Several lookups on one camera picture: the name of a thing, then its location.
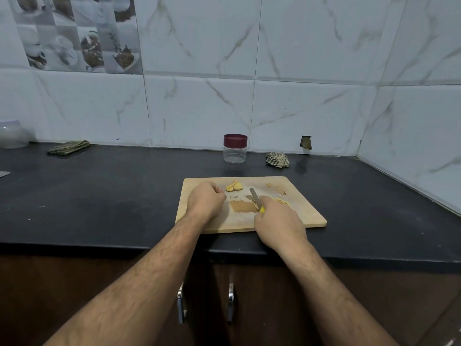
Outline person's left hand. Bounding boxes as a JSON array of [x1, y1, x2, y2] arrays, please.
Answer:
[[184, 182, 228, 229]]

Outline crumpled patterned cloth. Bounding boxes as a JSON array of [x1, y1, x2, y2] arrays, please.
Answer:
[[265, 152, 291, 169]]

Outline person's right hand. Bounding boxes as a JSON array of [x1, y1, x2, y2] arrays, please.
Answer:
[[254, 196, 309, 258]]

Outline clear jar maroon lid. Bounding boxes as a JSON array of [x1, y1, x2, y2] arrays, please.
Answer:
[[223, 134, 249, 165]]

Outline yellow handled knife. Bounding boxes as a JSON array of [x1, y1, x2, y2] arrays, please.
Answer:
[[249, 187, 267, 215]]

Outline person's left forearm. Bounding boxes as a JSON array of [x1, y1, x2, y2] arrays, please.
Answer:
[[43, 217, 204, 346]]

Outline wooden cutting board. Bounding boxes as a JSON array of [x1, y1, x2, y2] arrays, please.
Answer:
[[175, 176, 328, 235]]

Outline brown wooden cabinet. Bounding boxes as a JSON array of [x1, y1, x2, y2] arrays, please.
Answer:
[[0, 248, 461, 346]]

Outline folded green cloth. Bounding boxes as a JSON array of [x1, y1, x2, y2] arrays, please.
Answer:
[[48, 139, 92, 156]]

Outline person's right forearm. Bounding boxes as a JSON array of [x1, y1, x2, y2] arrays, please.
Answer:
[[282, 241, 399, 346]]

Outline decorative picture tiles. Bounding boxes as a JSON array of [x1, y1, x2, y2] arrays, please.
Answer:
[[7, 0, 144, 75]]

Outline black countertop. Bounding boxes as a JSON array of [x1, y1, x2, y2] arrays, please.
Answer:
[[0, 142, 461, 265]]

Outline metal cabinet handle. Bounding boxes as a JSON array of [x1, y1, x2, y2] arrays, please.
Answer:
[[176, 282, 188, 325], [226, 282, 237, 323]]

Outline pile of ginger strips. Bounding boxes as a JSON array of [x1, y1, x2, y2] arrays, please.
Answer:
[[229, 199, 289, 214]]

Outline clear plastic container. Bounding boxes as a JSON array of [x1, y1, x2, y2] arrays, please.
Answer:
[[0, 120, 31, 150]]

